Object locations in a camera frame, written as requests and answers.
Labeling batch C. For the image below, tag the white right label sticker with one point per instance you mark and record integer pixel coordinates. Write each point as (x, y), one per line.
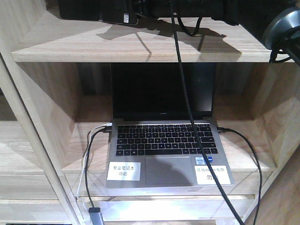
(204, 176)

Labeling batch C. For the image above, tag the grey usb hub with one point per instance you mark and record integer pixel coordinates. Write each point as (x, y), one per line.
(96, 216)

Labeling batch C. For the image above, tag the silver laptop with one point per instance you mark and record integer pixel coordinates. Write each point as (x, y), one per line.
(163, 118)

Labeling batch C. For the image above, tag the black pink smartphone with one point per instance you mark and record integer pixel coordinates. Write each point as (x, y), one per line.
(107, 11)

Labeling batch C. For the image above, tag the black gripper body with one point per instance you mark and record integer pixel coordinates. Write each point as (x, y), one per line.
(220, 10)

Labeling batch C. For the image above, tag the white left label sticker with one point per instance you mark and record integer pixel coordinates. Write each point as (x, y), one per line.
(124, 171)

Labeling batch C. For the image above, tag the white label sticker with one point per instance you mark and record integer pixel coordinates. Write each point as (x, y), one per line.
(124, 171)
(204, 176)

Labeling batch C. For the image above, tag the wooden desk shelf unit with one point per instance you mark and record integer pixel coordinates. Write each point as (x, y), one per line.
(45, 115)

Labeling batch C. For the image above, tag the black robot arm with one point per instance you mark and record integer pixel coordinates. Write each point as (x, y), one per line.
(274, 23)

